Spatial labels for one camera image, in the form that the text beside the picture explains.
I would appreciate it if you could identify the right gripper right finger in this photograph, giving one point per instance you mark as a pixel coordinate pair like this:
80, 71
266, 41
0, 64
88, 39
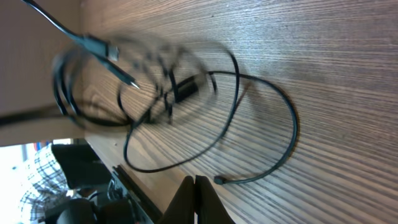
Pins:
208, 206

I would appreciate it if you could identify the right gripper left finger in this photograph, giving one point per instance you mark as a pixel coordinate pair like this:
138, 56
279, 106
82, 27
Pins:
182, 207

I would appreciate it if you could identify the person in plaid shirt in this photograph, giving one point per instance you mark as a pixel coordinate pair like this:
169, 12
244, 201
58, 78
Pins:
44, 186

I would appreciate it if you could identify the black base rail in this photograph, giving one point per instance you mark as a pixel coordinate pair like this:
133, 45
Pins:
127, 201

